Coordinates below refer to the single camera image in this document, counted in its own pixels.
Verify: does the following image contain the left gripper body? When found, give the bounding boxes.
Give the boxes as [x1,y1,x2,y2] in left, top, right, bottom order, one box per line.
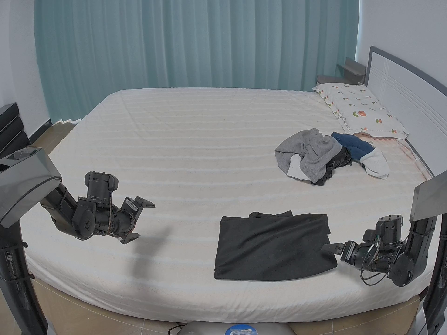
[105,197,140,237]

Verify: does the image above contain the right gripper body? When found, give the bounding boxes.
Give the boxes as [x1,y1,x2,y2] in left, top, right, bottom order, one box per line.
[340,240,371,268]

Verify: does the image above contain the black T-shirt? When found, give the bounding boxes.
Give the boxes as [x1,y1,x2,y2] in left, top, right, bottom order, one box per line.
[214,210,339,281]

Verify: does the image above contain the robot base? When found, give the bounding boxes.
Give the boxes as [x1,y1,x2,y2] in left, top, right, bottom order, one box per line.
[180,321,290,335]

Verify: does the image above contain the bed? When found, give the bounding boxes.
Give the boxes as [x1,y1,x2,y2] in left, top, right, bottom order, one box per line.
[21,46,447,324]

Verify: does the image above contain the pile of clothes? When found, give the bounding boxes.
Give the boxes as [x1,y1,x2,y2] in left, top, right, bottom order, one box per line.
[275,128,390,186]

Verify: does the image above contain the white printed pillow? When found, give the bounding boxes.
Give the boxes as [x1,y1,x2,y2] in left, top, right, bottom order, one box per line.
[312,83,410,140]

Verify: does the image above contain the black chest of drawers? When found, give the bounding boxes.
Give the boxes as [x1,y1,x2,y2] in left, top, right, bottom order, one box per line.
[0,103,31,158]

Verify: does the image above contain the blue-green curtain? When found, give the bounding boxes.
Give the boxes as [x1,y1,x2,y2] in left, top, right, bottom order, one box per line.
[34,0,360,123]

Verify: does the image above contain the grey bedside table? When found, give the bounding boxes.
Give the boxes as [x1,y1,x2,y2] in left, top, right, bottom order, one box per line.
[316,57,366,86]

